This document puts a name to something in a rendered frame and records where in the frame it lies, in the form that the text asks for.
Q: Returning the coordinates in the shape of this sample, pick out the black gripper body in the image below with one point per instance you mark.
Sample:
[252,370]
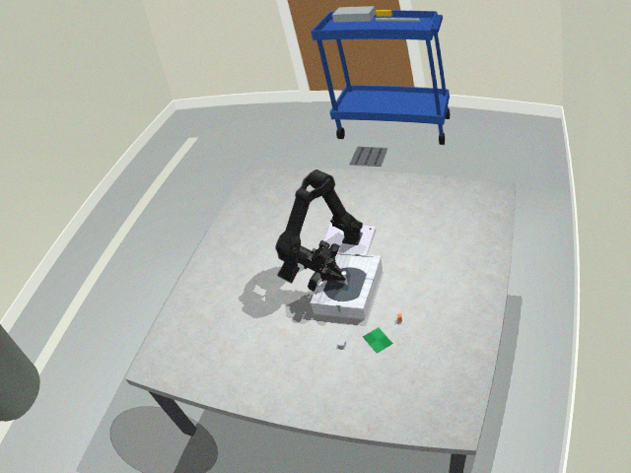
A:
[319,272]

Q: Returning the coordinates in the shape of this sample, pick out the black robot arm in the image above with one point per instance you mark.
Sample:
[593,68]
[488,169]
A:
[288,245]

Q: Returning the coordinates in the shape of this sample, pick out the dark grey round disc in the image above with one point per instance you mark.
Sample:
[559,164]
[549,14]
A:
[338,291]

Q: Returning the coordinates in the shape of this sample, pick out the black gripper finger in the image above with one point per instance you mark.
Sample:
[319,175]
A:
[334,267]
[329,275]

